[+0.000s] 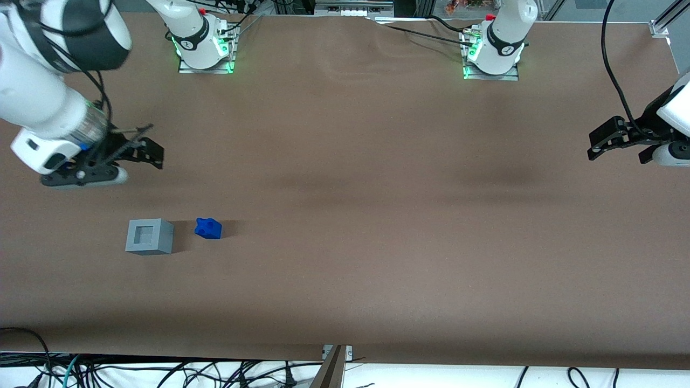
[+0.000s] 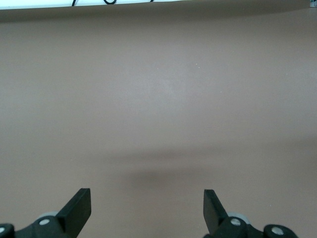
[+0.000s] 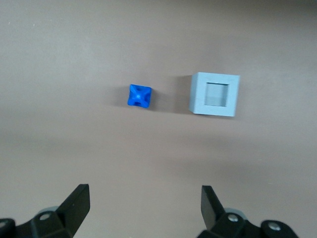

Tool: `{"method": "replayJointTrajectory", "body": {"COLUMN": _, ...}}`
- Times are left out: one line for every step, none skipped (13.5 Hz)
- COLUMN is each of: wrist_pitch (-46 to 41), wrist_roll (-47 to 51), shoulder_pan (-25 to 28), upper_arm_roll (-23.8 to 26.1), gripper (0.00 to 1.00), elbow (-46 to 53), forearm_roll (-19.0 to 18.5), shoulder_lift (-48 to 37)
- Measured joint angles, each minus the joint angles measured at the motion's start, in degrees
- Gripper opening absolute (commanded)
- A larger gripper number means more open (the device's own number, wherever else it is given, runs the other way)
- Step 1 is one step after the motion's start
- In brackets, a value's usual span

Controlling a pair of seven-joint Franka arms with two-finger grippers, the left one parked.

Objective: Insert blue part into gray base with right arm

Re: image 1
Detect dark metal beam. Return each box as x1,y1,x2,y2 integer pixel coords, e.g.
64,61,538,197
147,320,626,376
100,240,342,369
310,346,346,388

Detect black looped floor cable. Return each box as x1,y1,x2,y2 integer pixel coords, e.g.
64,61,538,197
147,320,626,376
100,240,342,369
0,327,52,388

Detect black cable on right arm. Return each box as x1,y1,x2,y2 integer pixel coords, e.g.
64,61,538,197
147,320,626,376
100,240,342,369
32,22,115,162

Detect brown table mat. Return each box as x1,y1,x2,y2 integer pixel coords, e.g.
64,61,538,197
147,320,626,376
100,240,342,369
0,12,690,370

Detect gray square base block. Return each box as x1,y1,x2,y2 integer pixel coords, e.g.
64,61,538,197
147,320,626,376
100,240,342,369
125,218,175,255

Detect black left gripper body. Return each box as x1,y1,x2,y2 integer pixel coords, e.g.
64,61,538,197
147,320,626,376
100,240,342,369
628,117,674,145

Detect blue plastic part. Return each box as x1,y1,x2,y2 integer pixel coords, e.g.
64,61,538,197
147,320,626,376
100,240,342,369
195,217,223,240

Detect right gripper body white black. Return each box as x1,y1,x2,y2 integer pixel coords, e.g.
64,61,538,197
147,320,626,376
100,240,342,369
10,128,116,174

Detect thick black hanging cable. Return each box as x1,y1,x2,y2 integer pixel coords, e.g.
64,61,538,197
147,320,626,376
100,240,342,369
601,0,656,138

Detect aluminium corner profile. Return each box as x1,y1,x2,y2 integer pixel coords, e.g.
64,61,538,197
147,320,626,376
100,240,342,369
650,0,690,38

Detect teal floor cable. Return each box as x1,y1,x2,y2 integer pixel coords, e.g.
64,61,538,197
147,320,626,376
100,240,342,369
61,355,82,388

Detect thin cable at arm base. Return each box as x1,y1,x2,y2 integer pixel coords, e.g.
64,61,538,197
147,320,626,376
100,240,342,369
218,11,265,39

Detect orange background items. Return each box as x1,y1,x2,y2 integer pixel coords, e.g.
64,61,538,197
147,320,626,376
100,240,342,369
445,0,488,15

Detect black tangled floor cable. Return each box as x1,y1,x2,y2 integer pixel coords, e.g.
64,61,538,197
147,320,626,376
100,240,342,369
221,360,324,388
154,360,196,388

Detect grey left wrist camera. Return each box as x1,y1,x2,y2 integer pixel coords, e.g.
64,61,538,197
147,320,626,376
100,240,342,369
651,141,690,168

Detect black cable on mat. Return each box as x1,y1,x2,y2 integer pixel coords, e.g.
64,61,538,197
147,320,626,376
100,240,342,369
367,16,475,43
429,15,465,33

